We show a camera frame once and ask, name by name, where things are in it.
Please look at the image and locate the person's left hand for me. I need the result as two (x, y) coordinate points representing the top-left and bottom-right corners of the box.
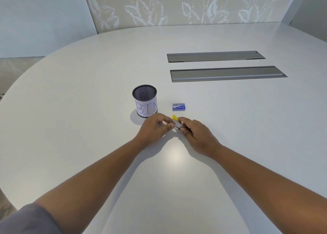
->
(134, 113), (175, 150)

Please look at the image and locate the person's right hand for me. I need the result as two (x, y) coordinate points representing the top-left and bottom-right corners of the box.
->
(178, 117), (223, 159)

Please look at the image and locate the yellow and silver stapler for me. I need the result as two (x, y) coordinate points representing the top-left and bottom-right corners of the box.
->
(172, 115), (188, 133)

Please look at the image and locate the person's right forearm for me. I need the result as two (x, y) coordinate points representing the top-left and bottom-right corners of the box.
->
(214, 144), (327, 234)

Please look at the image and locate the person's left forearm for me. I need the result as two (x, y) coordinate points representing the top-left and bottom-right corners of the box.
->
(33, 136), (144, 234)

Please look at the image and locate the black mesh cup, paper label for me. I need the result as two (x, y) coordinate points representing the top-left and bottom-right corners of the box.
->
(132, 85), (158, 118)

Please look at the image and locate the grey shirt sleeve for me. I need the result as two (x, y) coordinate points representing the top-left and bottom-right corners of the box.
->
(0, 203), (65, 234)

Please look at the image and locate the long grey table cable flap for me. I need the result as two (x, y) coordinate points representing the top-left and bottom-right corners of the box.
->
(170, 66), (288, 83)

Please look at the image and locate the short grey table cable flap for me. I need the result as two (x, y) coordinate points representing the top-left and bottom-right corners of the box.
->
(167, 51), (266, 63)

